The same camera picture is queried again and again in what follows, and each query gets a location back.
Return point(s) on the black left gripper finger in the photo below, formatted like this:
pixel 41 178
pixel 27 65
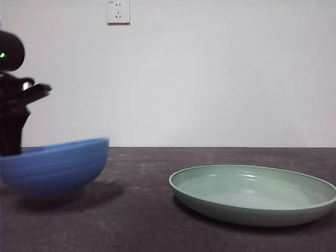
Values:
pixel 11 131

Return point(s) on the blue ribbed bowl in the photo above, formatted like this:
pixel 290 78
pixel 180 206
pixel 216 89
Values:
pixel 55 170

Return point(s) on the pale green round plate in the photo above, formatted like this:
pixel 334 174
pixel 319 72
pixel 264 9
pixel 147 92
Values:
pixel 236 210

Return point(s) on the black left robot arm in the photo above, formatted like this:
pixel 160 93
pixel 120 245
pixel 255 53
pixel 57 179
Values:
pixel 10 52

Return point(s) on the white wall socket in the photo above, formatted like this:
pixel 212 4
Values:
pixel 118 11

